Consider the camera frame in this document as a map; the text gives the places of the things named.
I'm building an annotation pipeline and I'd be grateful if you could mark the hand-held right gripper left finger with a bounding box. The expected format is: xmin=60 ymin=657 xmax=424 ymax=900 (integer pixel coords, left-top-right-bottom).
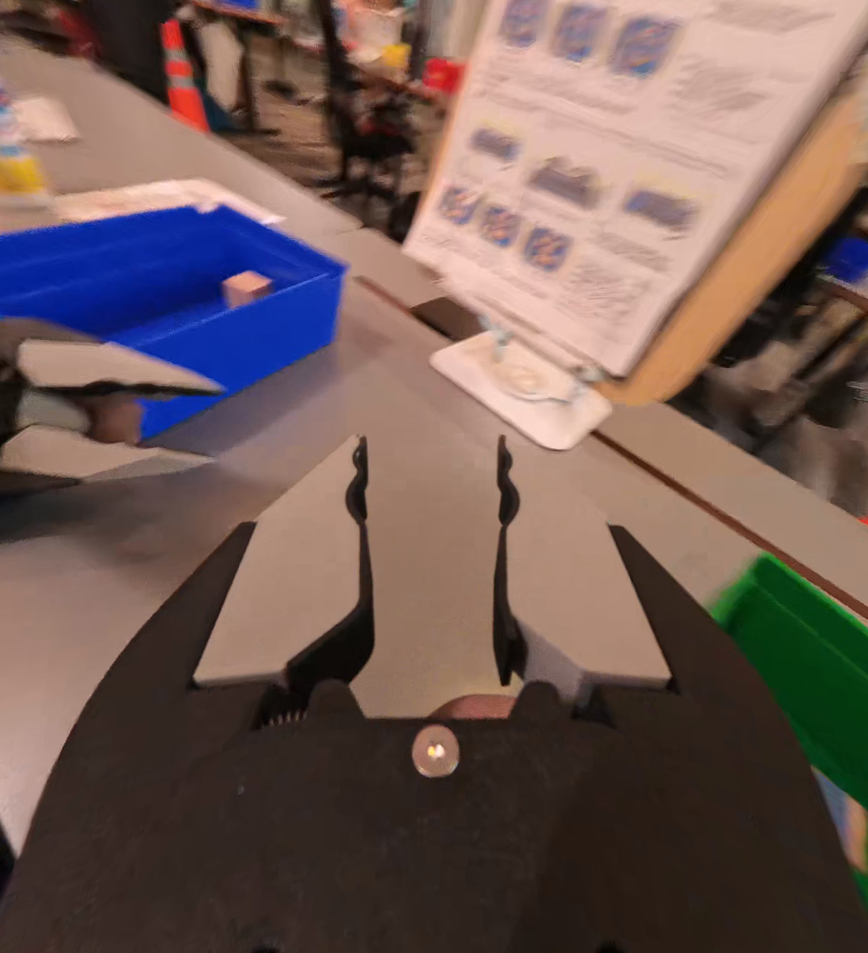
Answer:
xmin=193 ymin=434 xmax=375 ymax=692

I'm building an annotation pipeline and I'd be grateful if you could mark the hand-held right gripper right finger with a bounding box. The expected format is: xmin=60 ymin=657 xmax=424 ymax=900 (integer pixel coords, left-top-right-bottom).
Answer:
xmin=492 ymin=434 xmax=675 ymax=707

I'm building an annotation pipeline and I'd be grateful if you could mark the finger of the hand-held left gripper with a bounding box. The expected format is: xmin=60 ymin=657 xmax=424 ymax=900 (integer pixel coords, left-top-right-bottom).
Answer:
xmin=15 ymin=340 xmax=225 ymax=399
xmin=0 ymin=426 xmax=217 ymax=486

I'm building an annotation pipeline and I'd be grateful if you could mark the blue plastic bin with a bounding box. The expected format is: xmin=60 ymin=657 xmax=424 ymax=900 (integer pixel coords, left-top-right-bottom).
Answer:
xmin=0 ymin=204 xmax=350 ymax=442

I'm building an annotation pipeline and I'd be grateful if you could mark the wooden cube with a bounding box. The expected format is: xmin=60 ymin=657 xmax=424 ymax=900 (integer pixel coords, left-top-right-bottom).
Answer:
xmin=221 ymin=271 xmax=276 ymax=309

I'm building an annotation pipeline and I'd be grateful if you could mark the green plastic bin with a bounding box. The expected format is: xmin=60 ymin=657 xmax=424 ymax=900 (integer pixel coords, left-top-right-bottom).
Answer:
xmin=708 ymin=553 xmax=868 ymax=953

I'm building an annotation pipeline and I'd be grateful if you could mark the person's left hand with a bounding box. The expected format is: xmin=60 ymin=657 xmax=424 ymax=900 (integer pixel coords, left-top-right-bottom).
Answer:
xmin=90 ymin=401 xmax=145 ymax=448

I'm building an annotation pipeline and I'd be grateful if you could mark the white paper sheet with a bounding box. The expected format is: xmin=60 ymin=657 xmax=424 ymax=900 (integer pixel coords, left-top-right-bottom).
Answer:
xmin=53 ymin=177 xmax=288 ymax=226
xmin=13 ymin=97 xmax=81 ymax=144

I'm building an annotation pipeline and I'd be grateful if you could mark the orange traffic cone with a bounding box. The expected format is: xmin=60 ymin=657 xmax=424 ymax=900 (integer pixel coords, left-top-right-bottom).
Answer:
xmin=160 ymin=18 xmax=213 ymax=135

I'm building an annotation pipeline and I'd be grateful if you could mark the black office chair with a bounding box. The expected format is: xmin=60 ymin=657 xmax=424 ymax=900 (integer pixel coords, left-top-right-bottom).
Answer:
xmin=333 ymin=89 xmax=424 ymax=220

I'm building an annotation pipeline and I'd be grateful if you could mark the instruction poster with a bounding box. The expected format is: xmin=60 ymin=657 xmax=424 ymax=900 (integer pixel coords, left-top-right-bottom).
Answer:
xmin=403 ymin=0 xmax=868 ymax=378

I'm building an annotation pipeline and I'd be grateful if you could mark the small blue bin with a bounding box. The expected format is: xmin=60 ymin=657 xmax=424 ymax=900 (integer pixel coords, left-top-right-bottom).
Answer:
xmin=825 ymin=237 xmax=868 ymax=285

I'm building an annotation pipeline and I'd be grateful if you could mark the black table cable cover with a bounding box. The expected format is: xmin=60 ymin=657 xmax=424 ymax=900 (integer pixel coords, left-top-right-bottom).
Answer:
xmin=410 ymin=296 xmax=482 ymax=342

